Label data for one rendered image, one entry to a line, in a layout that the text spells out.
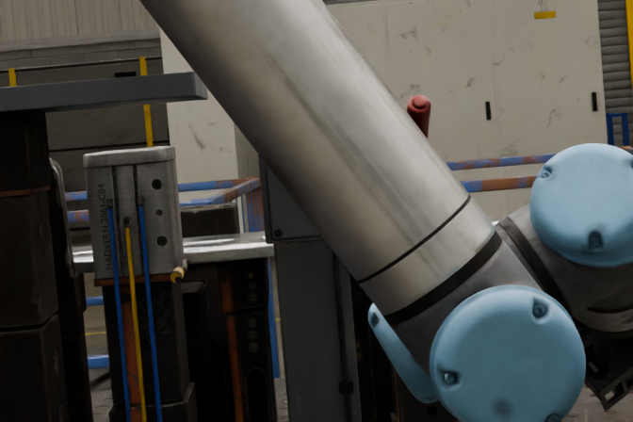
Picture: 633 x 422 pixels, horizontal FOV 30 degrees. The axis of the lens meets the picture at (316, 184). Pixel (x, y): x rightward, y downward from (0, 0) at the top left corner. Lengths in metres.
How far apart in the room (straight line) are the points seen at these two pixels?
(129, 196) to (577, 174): 0.49
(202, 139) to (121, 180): 7.99
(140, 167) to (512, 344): 0.57
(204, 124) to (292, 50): 8.49
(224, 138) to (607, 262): 8.36
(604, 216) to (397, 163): 0.17
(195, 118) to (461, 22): 2.14
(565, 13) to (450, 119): 1.17
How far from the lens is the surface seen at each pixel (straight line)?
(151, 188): 1.09
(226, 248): 1.21
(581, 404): 1.71
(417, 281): 0.59
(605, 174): 0.72
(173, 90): 0.89
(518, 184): 2.96
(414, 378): 0.73
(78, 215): 3.09
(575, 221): 0.71
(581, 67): 9.17
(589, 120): 9.17
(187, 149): 9.10
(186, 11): 0.59
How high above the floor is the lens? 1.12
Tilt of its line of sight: 3 degrees down
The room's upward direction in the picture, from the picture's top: 5 degrees counter-clockwise
